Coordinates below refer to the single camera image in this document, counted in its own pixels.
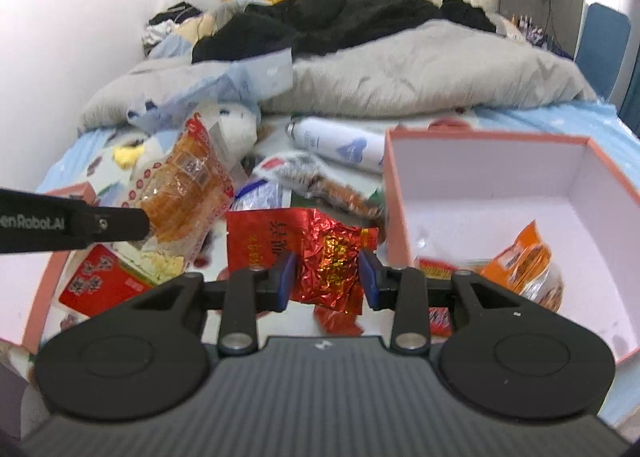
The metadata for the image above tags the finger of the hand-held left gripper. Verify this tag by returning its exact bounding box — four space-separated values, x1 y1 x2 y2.
91 206 152 244

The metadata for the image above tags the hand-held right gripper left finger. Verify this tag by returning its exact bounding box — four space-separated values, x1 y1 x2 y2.
130 253 299 355

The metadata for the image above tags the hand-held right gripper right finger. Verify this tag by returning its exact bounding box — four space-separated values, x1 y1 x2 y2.
359 249 521 354

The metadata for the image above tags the red gold foil packet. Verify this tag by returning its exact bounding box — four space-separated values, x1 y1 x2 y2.
226 207 379 315

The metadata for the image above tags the red yellow snack packet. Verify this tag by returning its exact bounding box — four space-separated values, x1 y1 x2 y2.
416 257 483 338

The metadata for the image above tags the shallow pink box lid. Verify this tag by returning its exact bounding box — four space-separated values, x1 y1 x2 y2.
20 181 161 353

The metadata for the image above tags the clear bread packet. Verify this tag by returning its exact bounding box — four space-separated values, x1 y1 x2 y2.
129 112 236 285

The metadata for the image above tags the deep pink cardboard box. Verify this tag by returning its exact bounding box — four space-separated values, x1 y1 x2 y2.
382 128 640 365

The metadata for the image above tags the orange snack packet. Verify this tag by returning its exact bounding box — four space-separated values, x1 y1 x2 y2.
480 220 566 313

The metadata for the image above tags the crumpled small red wrapper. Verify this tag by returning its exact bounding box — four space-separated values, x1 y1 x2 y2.
314 306 363 336

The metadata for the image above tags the blue white snack packet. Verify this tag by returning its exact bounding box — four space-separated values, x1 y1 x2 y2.
232 177 293 212

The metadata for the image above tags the clear green-edged cracker packet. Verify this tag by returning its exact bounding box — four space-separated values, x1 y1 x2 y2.
252 152 386 220

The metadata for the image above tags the white spray bottle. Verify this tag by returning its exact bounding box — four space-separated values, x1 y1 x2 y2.
284 117 386 173

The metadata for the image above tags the white and blue plush bird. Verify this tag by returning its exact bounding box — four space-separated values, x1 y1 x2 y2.
112 102 258 173

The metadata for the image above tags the pile of clothes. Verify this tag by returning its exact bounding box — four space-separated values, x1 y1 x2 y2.
141 0 203 55

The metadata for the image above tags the grey blanket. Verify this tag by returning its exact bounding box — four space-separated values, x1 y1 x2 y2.
77 20 598 133

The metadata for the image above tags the black clothing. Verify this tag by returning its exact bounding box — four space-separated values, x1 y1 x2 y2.
191 0 498 64

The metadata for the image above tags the dark patterned cloth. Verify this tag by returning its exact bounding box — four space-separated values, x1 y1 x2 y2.
500 12 573 58

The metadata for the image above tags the blue chair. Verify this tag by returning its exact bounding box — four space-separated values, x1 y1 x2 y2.
575 2 631 100

